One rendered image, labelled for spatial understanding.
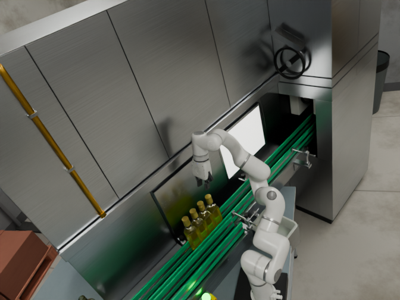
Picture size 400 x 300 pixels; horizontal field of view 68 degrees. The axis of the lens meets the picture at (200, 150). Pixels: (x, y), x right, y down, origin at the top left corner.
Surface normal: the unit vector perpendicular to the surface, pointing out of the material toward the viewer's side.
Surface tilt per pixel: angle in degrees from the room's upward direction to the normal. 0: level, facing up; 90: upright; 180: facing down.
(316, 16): 90
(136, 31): 90
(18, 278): 90
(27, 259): 90
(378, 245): 0
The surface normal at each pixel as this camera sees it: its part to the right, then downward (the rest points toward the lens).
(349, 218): -0.26, -0.77
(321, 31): -0.67, 0.57
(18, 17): 0.92, -0.02
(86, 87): 0.69, 0.26
